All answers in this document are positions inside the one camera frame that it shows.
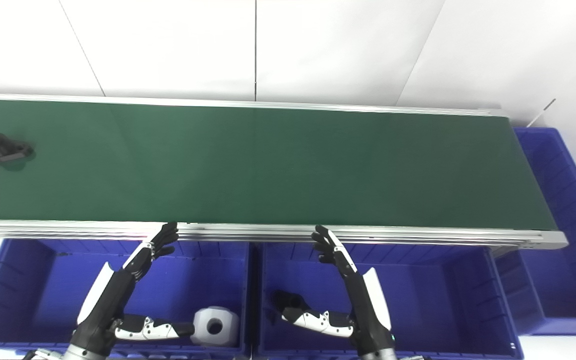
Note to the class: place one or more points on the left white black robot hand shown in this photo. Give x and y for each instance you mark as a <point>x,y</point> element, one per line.
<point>113,295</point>

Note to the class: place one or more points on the green conveyor belt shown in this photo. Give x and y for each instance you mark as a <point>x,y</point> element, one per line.
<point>268,165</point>
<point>268,234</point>

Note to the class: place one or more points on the blue bin with black part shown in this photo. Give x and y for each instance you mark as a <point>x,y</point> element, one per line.
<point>433,300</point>

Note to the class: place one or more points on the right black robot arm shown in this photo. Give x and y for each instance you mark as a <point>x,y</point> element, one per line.
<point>375,356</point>

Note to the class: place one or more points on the thin grey rod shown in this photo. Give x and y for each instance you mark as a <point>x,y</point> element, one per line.
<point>543,111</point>

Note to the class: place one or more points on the black flange part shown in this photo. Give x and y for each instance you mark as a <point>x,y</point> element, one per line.
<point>293,299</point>
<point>0,149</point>

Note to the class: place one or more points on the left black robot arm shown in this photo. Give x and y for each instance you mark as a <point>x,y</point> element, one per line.
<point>80,354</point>

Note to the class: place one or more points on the blue bin with white part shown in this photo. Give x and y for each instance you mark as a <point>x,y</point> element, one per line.
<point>28,290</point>

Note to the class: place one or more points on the white block part with hole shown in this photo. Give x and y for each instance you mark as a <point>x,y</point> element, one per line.
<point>228,325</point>

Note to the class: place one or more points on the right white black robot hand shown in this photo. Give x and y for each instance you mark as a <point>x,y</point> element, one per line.
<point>368,305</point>

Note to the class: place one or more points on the empty blue bin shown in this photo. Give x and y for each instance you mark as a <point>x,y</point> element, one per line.
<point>568,225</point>

